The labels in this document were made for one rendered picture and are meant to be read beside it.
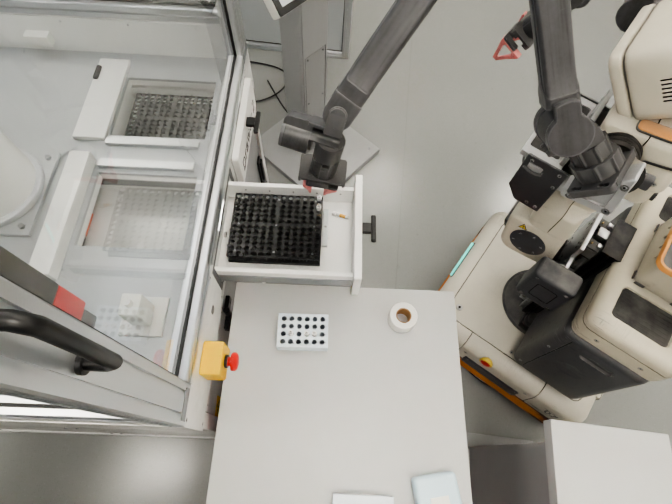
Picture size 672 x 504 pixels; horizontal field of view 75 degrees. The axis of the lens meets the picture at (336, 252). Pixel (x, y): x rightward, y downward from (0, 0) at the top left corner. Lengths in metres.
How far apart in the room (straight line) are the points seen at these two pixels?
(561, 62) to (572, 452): 0.85
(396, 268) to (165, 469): 1.24
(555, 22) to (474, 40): 2.27
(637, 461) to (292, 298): 0.90
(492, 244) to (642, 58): 1.07
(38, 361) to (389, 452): 0.80
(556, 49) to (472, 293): 1.10
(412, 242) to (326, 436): 1.24
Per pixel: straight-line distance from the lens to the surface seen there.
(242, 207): 1.12
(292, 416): 1.09
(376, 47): 0.82
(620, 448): 1.30
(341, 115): 0.83
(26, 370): 0.49
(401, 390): 1.12
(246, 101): 1.30
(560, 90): 0.88
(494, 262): 1.85
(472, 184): 2.37
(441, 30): 3.12
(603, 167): 0.93
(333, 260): 1.11
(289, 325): 1.10
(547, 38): 0.86
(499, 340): 1.75
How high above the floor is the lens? 1.85
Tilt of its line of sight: 65 degrees down
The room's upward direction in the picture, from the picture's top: 5 degrees clockwise
